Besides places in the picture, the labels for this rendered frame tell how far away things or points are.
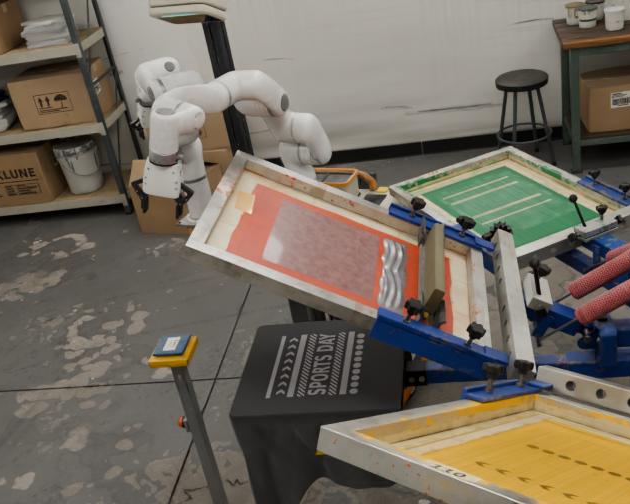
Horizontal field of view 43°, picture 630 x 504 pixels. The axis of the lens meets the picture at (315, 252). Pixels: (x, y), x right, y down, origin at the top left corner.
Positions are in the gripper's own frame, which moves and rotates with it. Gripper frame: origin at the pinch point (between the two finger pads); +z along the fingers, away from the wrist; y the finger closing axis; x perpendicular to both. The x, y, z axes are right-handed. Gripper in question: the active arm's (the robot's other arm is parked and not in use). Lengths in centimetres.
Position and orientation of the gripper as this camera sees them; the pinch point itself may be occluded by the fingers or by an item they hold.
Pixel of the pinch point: (161, 210)
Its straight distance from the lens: 222.9
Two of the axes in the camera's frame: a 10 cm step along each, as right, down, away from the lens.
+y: -9.8, -1.7, 0.5
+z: -1.3, 8.5, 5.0
